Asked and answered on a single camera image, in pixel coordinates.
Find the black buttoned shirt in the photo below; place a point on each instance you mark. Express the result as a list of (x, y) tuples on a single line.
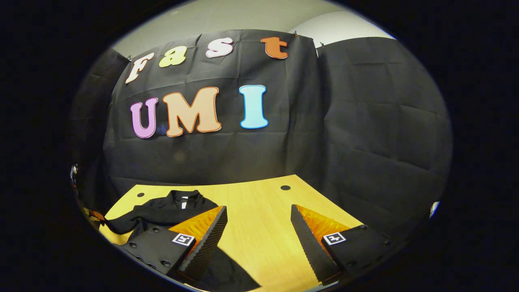
[(162, 211)]

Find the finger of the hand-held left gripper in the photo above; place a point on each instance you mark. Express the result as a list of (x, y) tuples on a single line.
[(96, 215)]

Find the black backdrop cloth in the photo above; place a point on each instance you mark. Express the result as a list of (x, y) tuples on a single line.
[(365, 134)]

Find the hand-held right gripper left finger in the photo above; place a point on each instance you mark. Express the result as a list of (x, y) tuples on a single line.
[(209, 243)]

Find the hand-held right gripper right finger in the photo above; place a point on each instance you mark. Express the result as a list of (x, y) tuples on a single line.
[(310, 243)]

